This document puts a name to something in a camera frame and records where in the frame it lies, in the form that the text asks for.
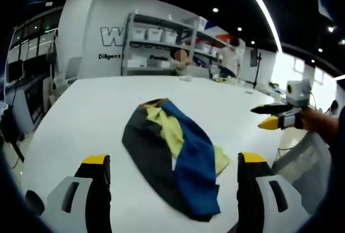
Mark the white mesh chair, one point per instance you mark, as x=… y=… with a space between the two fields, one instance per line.
x=304 y=168

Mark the black tripod stand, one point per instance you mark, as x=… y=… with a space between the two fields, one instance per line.
x=258 y=68

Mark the grey metal shelving unit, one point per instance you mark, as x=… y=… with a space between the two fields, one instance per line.
x=157 y=47

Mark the black monitor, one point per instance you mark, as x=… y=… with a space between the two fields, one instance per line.
x=15 y=69

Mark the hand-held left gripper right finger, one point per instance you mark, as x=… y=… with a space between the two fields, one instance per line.
x=253 y=203

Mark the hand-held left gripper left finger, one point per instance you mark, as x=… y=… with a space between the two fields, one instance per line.
x=81 y=203

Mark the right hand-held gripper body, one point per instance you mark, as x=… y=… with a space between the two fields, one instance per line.
x=297 y=92

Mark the person's right hand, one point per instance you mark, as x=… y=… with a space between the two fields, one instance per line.
x=314 y=118

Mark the white storage box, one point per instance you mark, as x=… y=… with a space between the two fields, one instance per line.
x=154 y=35
x=139 y=34
x=169 y=36

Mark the grey office chair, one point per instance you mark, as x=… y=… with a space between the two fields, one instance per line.
x=68 y=69

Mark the black office chair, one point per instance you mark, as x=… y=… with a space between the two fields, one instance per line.
x=10 y=130

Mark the blue grey yellow garment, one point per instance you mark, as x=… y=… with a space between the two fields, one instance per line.
x=188 y=163

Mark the small white object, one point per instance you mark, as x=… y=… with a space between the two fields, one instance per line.
x=186 y=79

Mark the long ceiling light strip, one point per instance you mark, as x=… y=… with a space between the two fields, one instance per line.
x=265 y=6

